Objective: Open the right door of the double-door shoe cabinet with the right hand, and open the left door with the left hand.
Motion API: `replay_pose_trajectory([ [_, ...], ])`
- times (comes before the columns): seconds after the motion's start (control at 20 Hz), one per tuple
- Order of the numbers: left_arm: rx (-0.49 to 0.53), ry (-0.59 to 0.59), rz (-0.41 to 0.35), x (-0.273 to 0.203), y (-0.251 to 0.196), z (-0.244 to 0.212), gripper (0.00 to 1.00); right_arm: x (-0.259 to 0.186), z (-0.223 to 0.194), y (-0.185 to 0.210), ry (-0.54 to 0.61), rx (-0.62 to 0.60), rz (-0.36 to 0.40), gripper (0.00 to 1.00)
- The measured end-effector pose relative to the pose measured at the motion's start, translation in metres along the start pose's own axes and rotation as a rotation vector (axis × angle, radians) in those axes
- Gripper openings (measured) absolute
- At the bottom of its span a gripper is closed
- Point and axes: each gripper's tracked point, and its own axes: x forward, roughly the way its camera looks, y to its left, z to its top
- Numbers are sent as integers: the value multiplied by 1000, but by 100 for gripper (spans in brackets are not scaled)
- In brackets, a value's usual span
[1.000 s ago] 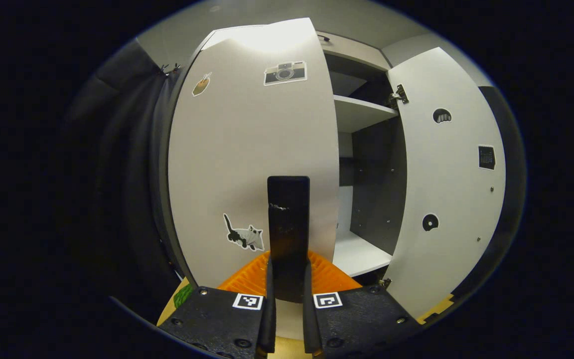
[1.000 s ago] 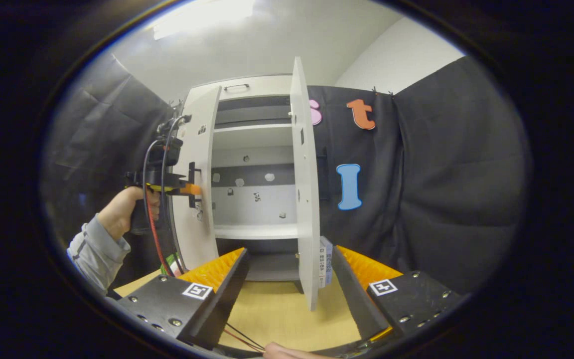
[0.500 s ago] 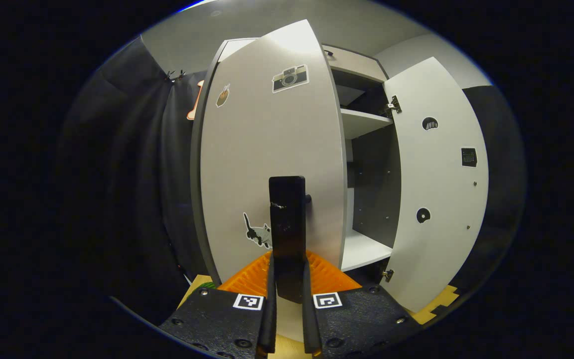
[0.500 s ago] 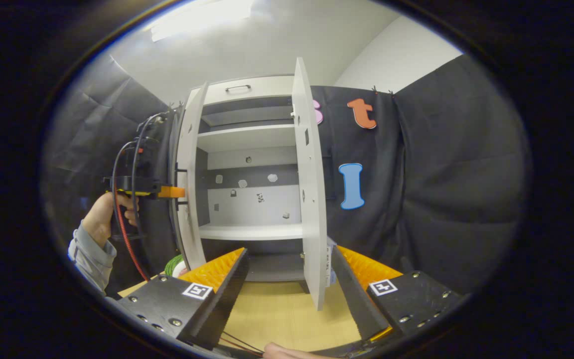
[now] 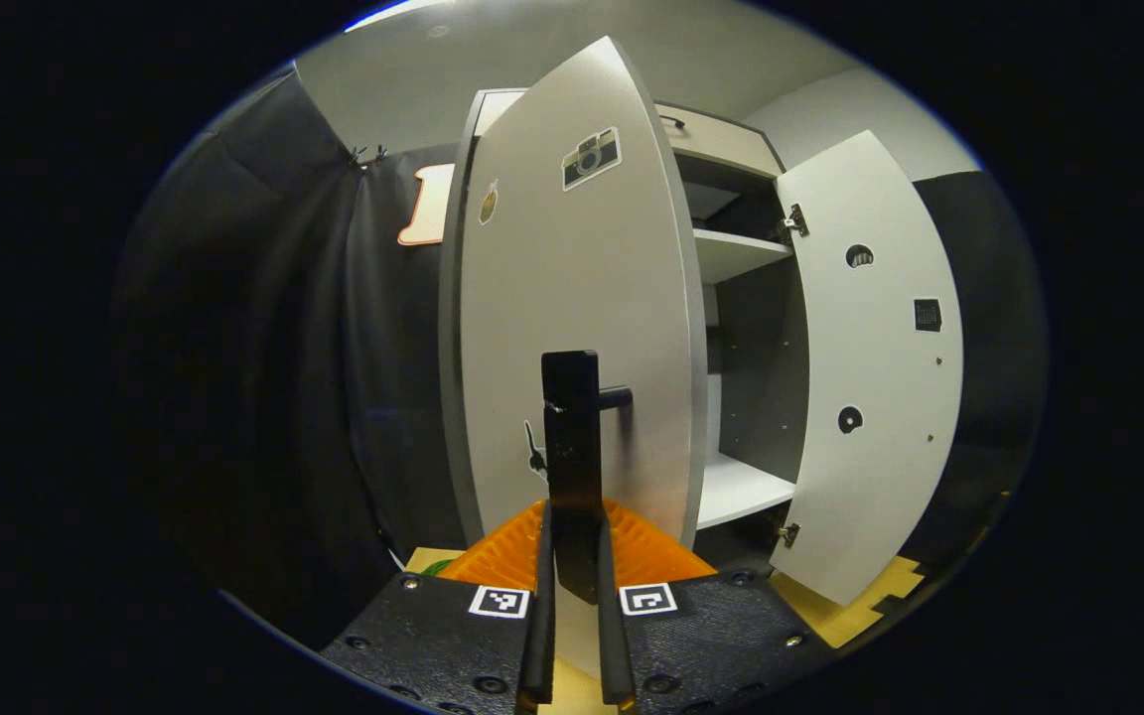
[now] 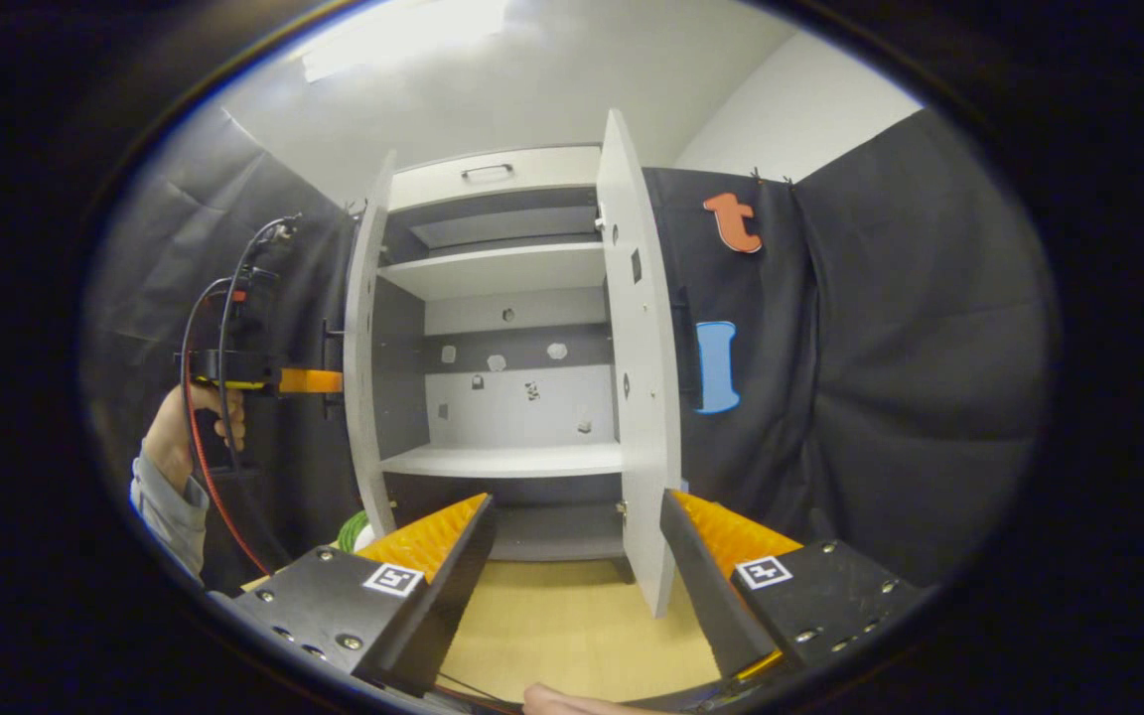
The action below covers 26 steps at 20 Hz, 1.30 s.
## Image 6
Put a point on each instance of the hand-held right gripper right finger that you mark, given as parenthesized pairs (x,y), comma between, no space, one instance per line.
(701,596)

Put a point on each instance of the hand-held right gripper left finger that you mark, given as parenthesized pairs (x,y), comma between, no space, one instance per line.
(453,586)

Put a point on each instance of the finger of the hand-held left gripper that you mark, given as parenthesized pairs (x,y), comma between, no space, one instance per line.
(312,381)

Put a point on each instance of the cabinet door with camera sticker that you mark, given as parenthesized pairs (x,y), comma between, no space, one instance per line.
(363,397)

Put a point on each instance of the white double-door shoe cabinet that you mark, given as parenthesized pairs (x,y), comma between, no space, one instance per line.
(512,462)

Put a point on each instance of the cabinet door with headphone sticker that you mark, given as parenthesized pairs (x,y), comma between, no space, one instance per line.
(642,447)

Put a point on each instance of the white cabinet drawer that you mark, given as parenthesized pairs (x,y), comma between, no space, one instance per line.
(552,169)

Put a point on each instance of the green and white striped object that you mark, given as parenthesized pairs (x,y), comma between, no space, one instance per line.
(354,531)

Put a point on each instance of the black backdrop cloth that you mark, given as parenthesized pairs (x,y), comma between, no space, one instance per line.
(910,348)

